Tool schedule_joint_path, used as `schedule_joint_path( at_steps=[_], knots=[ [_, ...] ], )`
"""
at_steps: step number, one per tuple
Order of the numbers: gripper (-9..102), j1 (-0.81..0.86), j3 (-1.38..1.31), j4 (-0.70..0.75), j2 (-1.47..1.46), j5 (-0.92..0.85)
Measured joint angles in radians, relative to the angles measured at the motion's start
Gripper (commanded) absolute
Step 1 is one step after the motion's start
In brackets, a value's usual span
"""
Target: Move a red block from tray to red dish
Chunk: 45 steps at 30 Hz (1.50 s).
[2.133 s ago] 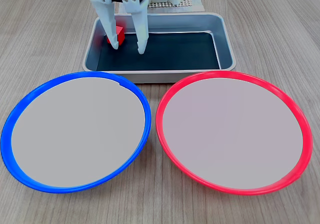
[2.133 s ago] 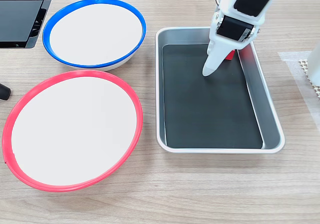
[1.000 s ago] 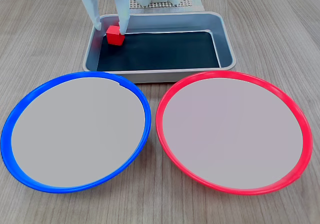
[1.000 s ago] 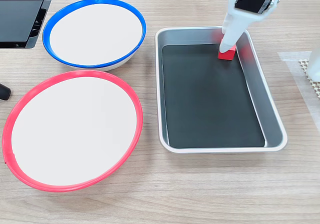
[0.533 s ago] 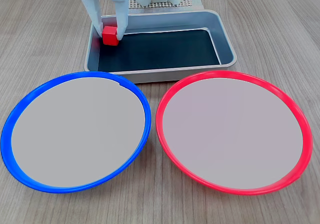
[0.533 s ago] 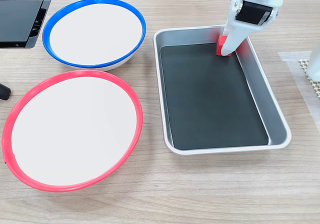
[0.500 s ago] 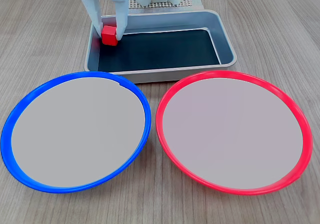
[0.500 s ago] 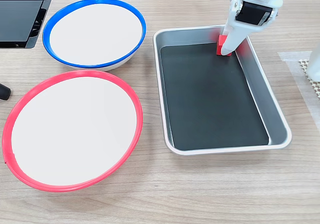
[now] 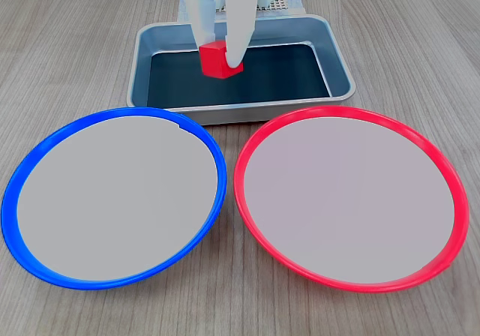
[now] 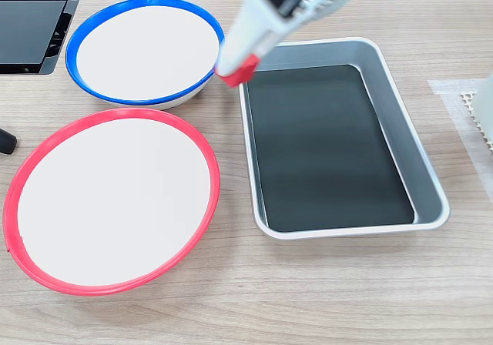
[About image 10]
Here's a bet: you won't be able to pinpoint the red cube block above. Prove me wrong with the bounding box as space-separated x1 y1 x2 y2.
217 53 259 89

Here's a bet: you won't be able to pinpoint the silver metal tray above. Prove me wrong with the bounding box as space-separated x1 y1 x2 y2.
237 36 451 241

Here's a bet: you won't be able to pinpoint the white dish blue rim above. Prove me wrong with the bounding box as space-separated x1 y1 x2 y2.
64 0 226 111

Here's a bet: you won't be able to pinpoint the black tray liner mat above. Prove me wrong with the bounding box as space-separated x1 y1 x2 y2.
245 64 416 233

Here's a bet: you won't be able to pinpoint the white dish red rim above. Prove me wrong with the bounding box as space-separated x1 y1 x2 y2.
2 107 222 297

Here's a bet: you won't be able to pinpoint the translucent plastic sheet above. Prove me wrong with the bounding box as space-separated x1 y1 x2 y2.
427 78 493 202

